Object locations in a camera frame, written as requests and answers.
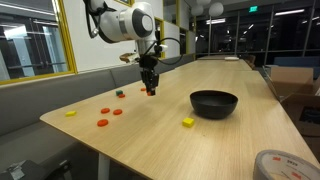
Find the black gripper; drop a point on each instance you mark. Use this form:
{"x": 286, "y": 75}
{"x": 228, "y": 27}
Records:
{"x": 148, "y": 63}

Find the white globe lamp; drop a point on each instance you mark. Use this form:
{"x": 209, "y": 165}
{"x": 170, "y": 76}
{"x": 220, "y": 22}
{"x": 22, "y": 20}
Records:
{"x": 216, "y": 9}
{"x": 203, "y": 1}
{"x": 196, "y": 10}

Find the flat yellow block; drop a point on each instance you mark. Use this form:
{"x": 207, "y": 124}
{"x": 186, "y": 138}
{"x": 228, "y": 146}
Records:
{"x": 70, "y": 113}

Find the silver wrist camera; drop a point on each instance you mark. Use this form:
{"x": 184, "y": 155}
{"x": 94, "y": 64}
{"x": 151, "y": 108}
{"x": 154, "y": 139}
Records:
{"x": 163, "y": 47}

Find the blue sofa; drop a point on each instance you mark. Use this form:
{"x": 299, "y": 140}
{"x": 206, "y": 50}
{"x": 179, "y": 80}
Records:
{"x": 296, "y": 61}

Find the white table leg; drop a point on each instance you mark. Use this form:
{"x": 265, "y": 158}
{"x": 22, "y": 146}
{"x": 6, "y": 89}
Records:
{"x": 103, "y": 166}

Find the yellow window frame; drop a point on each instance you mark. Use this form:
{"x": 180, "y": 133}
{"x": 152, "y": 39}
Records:
{"x": 70, "y": 63}

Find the light wood table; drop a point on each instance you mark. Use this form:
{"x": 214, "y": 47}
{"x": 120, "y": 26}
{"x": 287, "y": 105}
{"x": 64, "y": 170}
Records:
{"x": 216, "y": 65}

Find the green cube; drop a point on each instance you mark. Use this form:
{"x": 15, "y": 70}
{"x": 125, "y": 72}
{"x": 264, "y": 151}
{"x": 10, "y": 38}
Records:
{"x": 119, "y": 92}

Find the black bowl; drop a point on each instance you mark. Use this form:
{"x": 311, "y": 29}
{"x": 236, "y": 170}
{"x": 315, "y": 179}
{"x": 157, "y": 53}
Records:
{"x": 213, "y": 110}

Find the green exit sign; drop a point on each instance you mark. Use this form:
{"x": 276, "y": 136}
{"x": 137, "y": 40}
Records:
{"x": 253, "y": 9}

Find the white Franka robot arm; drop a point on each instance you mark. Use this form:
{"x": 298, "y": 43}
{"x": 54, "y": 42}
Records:
{"x": 116, "y": 23}

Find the ceiling light strip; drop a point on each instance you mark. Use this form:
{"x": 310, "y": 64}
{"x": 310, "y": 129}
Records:
{"x": 289, "y": 12}
{"x": 215, "y": 21}

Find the black equipment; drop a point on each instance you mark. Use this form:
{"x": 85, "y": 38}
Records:
{"x": 30, "y": 171}

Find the black item in box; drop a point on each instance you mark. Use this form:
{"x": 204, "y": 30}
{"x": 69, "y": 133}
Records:
{"x": 311, "y": 115}

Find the orange disc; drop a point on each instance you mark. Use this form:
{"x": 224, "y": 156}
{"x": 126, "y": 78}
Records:
{"x": 150, "y": 94}
{"x": 117, "y": 112}
{"x": 105, "y": 110}
{"x": 102, "y": 123}
{"x": 142, "y": 89}
{"x": 122, "y": 95}

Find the wooden mount plate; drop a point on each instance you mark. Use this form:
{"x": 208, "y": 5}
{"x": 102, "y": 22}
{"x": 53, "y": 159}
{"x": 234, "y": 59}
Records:
{"x": 128, "y": 57}

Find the yellow cube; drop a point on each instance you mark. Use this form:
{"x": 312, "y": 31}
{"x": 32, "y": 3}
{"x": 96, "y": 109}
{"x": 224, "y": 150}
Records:
{"x": 188, "y": 122}

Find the grey bench sofa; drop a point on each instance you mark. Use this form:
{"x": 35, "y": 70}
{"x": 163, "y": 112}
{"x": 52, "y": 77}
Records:
{"x": 33, "y": 100}

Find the white plate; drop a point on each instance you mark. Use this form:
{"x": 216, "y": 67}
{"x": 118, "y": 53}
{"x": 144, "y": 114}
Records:
{"x": 231, "y": 58}

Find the open cardboard box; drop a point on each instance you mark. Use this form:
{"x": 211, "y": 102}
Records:
{"x": 290, "y": 80}
{"x": 293, "y": 110}

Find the grey tape roll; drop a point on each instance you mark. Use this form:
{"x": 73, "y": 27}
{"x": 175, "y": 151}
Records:
{"x": 263, "y": 166}

